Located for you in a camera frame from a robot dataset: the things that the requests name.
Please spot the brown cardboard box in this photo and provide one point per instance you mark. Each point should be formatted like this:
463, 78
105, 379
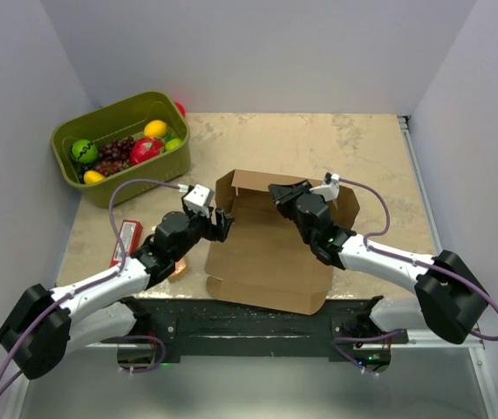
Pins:
263, 262

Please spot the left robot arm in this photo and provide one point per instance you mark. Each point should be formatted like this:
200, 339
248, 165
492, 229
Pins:
37, 330

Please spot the green toy lime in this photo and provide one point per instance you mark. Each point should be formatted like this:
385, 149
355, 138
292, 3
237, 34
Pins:
173, 144

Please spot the purple toy grapes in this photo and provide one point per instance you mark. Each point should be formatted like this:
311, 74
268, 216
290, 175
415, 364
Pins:
114, 157

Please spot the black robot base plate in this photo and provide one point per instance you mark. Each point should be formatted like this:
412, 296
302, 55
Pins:
169, 330

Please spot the orange sponge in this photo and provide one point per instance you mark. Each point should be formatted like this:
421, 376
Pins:
180, 269

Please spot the yellow toy lemon front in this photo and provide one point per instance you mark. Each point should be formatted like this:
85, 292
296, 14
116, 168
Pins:
91, 176

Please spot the yellow toy lemon back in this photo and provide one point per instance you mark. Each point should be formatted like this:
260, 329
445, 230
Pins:
156, 129

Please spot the green plastic bin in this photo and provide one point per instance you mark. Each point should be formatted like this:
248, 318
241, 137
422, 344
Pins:
145, 136

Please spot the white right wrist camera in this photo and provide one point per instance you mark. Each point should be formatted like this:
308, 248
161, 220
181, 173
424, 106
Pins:
329, 188

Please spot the red dragon fruit toy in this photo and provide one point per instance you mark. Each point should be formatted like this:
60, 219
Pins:
146, 149

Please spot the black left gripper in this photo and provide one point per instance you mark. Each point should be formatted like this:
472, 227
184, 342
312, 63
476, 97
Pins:
218, 232

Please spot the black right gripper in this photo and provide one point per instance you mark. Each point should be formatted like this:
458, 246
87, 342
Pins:
284, 195

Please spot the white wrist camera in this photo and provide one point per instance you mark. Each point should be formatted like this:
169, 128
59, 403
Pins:
199, 199
329, 188

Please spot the red snack bar package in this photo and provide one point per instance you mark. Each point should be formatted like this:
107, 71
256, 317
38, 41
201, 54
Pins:
129, 238

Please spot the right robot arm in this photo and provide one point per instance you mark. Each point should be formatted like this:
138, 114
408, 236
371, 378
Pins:
450, 299

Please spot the aluminium frame rail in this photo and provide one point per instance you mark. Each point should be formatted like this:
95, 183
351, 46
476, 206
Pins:
477, 350

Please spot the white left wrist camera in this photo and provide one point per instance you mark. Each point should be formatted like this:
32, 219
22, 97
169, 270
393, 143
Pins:
199, 199

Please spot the yellow toy lemon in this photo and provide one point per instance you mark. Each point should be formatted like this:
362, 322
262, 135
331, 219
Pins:
91, 176
156, 129

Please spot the green toy ball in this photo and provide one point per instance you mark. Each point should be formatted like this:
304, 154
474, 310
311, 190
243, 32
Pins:
84, 151

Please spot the red ball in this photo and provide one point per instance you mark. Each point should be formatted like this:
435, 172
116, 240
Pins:
181, 108

